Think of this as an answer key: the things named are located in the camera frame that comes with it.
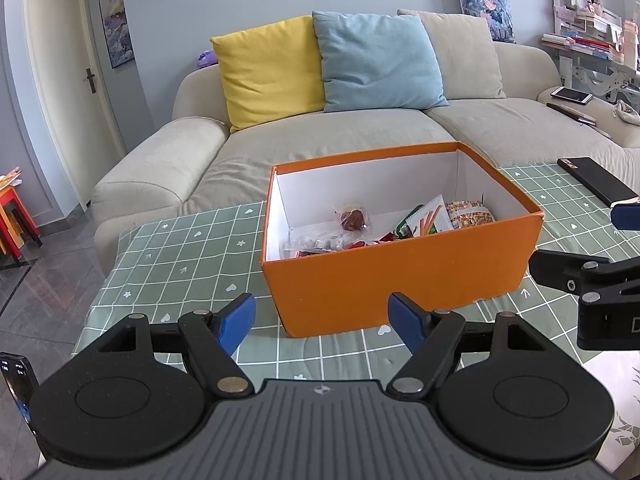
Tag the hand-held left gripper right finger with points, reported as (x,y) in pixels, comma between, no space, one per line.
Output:
(407,322)

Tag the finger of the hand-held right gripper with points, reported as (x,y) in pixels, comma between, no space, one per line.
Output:
(627,215)
(560,267)

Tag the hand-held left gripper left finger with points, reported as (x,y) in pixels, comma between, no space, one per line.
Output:
(237,322)

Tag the orange cardboard box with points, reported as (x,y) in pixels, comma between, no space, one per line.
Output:
(400,270)

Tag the red label snack packet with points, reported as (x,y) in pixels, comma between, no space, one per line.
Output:
(372,242)

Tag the brown patterned peanut packet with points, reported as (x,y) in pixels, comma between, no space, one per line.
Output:
(470,217)

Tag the clear tray of white balls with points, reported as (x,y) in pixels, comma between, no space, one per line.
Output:
(307,246)

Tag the white stick snack packet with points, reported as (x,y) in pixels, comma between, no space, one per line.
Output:
(427,217)

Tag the brown meat snack packet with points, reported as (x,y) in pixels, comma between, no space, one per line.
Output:
(352,218)

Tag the black notebook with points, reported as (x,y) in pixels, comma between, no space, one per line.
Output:
(597,180)

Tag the black remote control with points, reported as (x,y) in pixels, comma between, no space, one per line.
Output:
(570,112)

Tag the white smartphone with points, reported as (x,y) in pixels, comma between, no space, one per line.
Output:
(571,95)

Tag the white desk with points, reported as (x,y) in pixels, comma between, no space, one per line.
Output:
(600,72)

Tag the stack of books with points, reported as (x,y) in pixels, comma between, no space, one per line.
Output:
(575,44)

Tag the beige sofa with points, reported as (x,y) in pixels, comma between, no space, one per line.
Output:
(325,140)

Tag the beige pillow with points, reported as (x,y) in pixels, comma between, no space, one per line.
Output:
(465,60)

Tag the smartphone with lit screen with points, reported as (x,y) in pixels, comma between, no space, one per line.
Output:
(17,395)

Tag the red plastic stool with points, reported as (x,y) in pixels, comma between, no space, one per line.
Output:
(20,210)

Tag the printed figure pillow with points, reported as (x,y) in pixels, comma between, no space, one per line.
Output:
(485,10)

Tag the yellow pillow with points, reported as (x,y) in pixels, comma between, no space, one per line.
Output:
(270,70)

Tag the light blue pillow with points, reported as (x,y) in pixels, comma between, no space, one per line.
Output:
(375,60)

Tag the purple toy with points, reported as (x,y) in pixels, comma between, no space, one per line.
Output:
(207,59)

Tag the white door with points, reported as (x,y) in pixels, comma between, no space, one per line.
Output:
(65,85)

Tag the blue wall poster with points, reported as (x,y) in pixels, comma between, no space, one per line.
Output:
(117,15)

